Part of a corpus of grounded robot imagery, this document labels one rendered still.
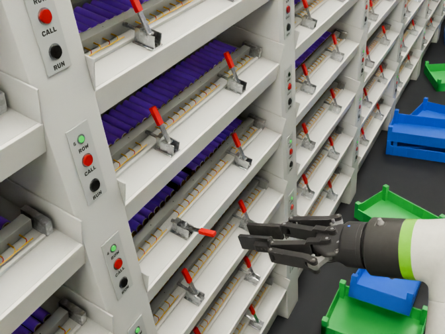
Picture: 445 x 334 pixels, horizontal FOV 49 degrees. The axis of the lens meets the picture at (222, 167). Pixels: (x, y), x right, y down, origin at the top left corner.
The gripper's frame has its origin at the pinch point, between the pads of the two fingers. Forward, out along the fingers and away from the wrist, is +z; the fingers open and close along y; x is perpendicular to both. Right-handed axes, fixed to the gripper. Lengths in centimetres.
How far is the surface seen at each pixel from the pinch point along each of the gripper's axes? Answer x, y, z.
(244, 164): 0.5, 25.5, 17.5
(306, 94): -1, 68, 19
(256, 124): 2.5, 42.4, 22.0
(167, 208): 4.3, 1.6, 21.9
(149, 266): -0.1, -11.0, 19.2
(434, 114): -79, 211, 18
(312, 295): -75, 58, 32
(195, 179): 4.3, 12.5, 21.9
